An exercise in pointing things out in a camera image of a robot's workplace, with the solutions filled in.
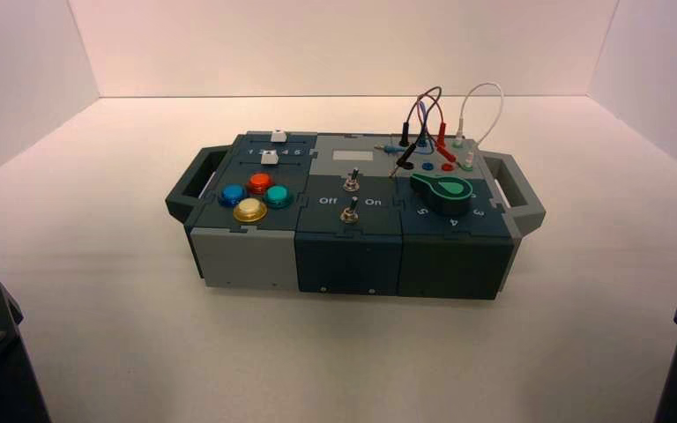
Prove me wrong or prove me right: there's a white banana plug cable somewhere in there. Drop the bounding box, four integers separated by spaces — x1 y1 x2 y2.
452 82 504 170

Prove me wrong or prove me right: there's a yellow round push button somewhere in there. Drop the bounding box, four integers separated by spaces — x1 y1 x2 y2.
232 197 268 224

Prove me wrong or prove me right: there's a blue round push button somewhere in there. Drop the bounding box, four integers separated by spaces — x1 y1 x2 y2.
219 183 249 208

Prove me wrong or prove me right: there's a red banana plug cable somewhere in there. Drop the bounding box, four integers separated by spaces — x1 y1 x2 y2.
409 87 458 163

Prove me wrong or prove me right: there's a blue banana plug cable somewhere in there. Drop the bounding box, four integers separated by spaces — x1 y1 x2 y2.
374 99 433 156

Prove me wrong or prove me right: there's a green rotary selector knob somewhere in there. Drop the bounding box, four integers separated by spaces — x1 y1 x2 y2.
409 172 474 217

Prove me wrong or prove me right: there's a black banana plug cable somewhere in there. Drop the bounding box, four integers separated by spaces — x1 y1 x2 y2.
388 85 443 179

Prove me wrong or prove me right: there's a green round push button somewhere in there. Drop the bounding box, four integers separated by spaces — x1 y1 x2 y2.
264 184 294 210

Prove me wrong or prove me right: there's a red round push button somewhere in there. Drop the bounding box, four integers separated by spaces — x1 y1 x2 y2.
247 172 274 196

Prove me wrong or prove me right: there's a dark modular task board box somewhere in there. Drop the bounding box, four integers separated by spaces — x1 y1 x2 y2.
165 129 547 301

